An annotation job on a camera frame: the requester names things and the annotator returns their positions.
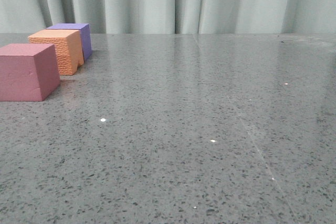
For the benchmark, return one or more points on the orange foam cube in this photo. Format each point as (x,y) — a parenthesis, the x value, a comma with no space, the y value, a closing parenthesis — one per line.
(68,47)

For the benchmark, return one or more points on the purple foam cube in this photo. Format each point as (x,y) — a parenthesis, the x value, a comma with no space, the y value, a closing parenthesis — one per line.
(84,30)

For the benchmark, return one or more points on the grey-green curtain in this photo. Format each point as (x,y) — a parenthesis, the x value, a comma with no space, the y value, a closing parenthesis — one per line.
(172,16)

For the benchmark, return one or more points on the red foam cube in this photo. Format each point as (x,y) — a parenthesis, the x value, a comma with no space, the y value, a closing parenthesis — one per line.
(29,72)

